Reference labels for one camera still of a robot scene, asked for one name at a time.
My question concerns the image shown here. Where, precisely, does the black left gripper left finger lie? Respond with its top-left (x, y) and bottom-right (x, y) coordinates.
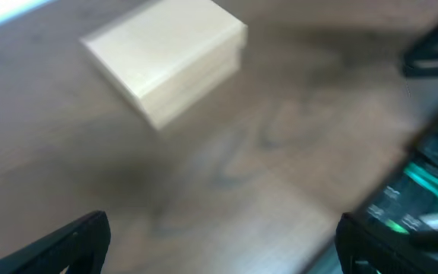
top-left (0, 211), bottom-right (111, 274)

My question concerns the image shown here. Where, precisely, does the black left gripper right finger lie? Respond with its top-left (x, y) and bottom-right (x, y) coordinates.
top-left (335, 212), bottom-right (438, 274)

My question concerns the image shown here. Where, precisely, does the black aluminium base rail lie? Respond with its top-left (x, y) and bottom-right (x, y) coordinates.
top-left (354, 112), bottom-right (438, 252)

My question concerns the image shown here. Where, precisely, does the brown cardboard box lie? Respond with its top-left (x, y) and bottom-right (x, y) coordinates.
top-left (81, 0), bottom-right (248, 130)

